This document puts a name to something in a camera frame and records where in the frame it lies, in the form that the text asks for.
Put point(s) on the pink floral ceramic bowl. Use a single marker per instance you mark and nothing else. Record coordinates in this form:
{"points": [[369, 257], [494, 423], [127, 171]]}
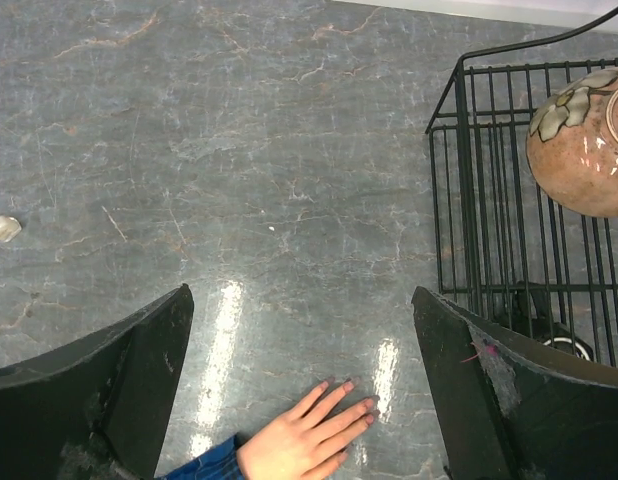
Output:
{"points": [[572, 145]]}

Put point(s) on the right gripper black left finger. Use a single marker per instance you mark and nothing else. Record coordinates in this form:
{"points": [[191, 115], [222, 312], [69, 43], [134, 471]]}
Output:
{"points": [[98, 407]]}

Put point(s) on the black cup in rack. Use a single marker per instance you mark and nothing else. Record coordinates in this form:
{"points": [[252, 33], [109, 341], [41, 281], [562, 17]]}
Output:
{"points": [[532, 317]]}

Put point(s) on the blue plaid sleeved forearm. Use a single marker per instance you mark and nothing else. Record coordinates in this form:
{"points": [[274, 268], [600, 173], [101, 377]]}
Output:
{"points": [[218, 463]]}

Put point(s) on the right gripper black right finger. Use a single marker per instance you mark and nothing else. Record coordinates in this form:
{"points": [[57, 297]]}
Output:
{"points": [[511, 408]]}

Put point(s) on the person's bare hand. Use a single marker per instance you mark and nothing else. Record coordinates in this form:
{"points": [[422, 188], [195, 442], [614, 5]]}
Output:
{"points": [[306, 442]]}

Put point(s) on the black wire dish rack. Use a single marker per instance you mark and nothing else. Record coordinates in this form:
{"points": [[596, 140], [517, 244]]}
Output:
{"points": [[496, 231]]}

